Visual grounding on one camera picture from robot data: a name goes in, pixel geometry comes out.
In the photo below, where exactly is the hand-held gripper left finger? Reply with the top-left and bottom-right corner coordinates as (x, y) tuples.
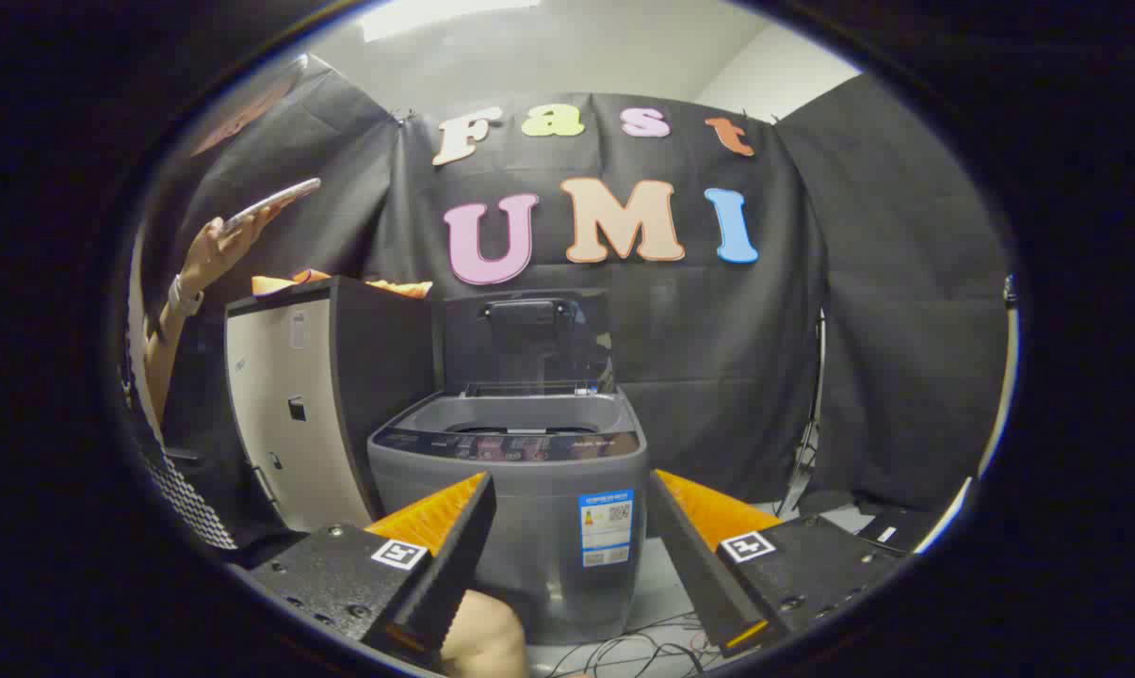
(247, 471), (497, 671)

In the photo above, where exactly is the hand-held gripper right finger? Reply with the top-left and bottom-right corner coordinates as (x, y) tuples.
(647, 468), (907, 660)

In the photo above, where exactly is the grey washing machine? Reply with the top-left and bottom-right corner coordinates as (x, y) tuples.
(367, 391), (650, 646)

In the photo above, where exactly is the yellow polo shirt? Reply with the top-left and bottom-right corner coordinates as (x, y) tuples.
(251, 268), (433, 300)

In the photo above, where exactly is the person's leg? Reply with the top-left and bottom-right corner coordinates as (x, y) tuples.
(440, 589), (530, 678)

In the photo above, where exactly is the metal backdrop stand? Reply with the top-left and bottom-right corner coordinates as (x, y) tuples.
(774, 311), (828, 519)

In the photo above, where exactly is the white and dark cabinet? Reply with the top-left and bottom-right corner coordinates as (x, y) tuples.
(225, 275), (441, 533)

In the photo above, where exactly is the black backdrop cloth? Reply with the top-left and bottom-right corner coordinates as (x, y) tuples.
(143, 54), (1011, 528)

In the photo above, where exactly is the tangle of black cables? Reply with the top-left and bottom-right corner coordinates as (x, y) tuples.
(543, 612), (719, 678)

